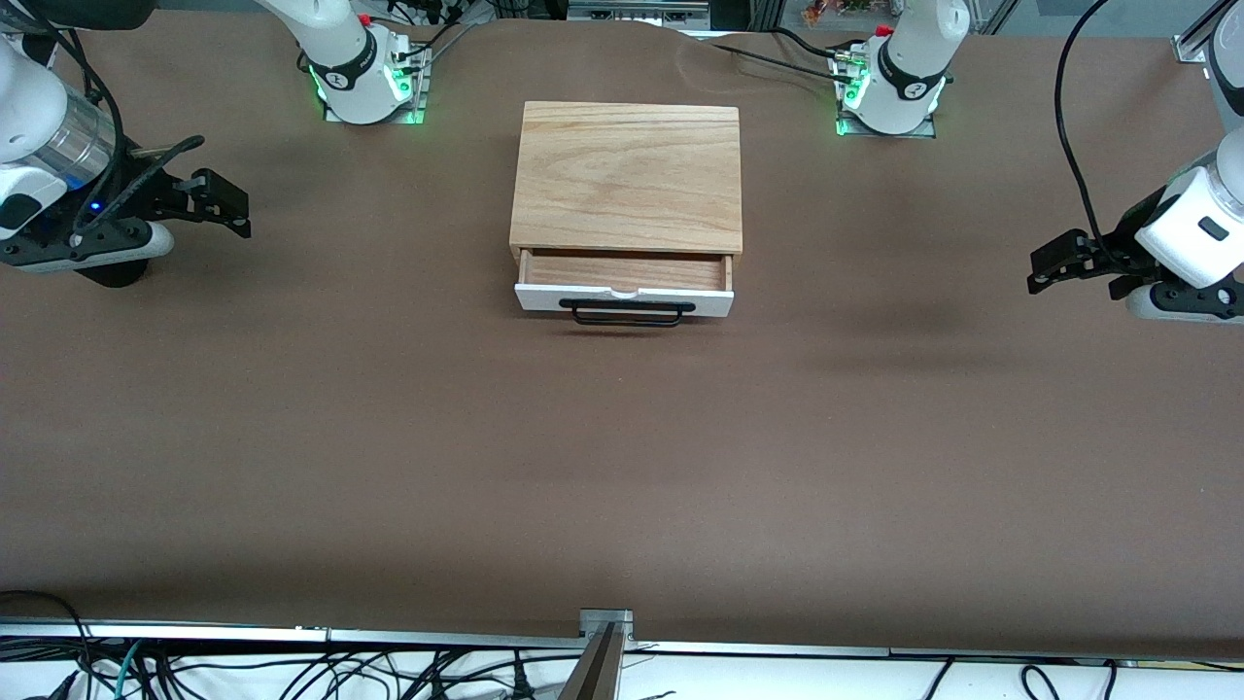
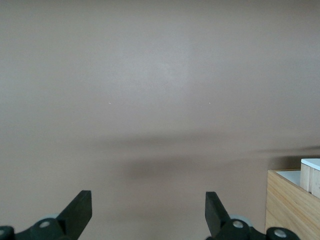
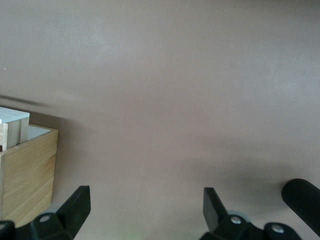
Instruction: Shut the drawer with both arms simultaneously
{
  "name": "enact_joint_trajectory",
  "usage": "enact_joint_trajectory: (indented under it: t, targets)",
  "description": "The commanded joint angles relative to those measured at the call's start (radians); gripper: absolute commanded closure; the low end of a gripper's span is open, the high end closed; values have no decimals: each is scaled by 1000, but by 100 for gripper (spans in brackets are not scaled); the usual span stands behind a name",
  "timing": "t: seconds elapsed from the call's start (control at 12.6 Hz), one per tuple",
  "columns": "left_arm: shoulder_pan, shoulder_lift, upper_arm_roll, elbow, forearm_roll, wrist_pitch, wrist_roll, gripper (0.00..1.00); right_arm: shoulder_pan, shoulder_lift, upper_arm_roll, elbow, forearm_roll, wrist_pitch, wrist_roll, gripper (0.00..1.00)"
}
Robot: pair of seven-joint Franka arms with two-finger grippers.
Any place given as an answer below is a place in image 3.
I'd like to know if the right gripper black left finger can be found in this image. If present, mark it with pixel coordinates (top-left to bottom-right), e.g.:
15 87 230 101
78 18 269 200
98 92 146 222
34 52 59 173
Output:
0 185 91 240

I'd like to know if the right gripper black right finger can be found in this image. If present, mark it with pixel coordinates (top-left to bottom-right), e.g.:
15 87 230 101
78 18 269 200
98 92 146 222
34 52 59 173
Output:
198 187 301 240

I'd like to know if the wooden drawer with black handle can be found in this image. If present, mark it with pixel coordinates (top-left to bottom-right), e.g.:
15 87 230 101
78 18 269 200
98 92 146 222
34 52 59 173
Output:
0 106 59 228

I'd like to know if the black ribbed vase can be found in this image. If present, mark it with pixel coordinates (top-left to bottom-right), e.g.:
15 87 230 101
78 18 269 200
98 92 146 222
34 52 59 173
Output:
280 178 320 237

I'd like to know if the brown table cover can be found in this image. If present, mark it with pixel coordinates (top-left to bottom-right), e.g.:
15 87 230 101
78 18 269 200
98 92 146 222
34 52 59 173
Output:
0 0 320 240

